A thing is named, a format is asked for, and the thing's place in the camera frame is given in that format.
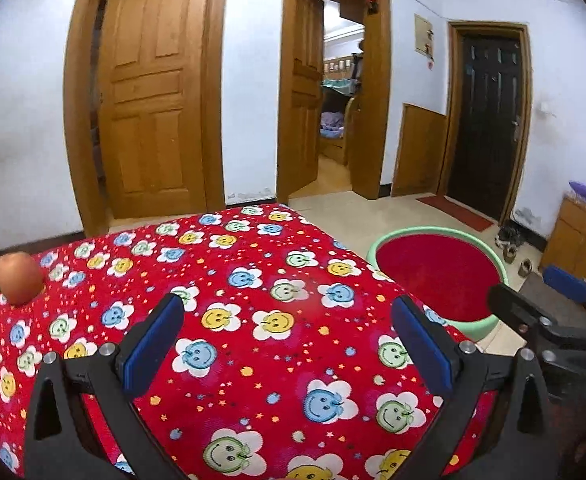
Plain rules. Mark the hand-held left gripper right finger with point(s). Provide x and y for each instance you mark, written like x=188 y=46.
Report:
x=425 y=355

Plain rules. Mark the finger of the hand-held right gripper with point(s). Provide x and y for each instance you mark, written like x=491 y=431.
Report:
x=565 y=282
x=520 y=307

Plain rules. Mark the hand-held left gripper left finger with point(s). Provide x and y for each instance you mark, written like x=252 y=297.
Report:
x=155 y=345

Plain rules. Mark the green basin with red inside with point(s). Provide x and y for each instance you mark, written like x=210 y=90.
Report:
x=438 y=270

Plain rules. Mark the wooden cabinet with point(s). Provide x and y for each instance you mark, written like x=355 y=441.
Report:
x=578 y=245

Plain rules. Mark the brown shoe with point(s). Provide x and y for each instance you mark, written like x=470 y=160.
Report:
x=525 y=267
x=510 y=254

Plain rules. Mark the dark shoe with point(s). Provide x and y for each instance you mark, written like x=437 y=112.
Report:
x=509 y=236

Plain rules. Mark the red door mat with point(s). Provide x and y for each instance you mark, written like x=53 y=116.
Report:
x=455 y=212

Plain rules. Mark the red smiley flower tablecloth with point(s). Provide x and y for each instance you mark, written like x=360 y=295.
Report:
x=273 y=360

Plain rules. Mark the red apple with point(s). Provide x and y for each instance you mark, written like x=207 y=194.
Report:
x=19 y=280

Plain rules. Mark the dark entrance door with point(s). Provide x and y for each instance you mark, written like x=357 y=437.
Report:
x=488 y=120

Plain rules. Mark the closed wooden panel door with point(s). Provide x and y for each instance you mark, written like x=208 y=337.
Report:
x=148 y=95

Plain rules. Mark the wooden bunk bed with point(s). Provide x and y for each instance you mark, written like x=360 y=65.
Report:
x=338 y=115

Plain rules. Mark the open wooden door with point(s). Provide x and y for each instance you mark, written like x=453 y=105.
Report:
x=305 y=85

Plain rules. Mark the red door decoration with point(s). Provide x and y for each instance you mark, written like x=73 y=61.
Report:
x=370 y=1

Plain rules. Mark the white wall switch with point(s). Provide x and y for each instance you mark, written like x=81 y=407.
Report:
x=546 y=109

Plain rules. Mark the wooden wall panel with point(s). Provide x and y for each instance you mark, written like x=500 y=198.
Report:
x=420 y=150

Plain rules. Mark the wall electrical box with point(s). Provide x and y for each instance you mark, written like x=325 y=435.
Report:
x=424 y=35

